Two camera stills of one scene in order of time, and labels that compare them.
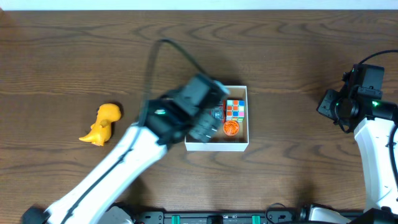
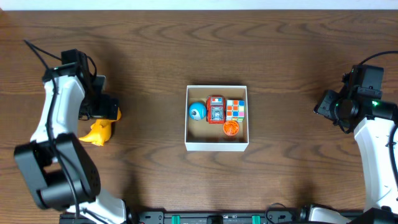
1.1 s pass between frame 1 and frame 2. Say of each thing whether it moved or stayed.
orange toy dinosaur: stayed
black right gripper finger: stayed
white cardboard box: stayed
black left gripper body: moved
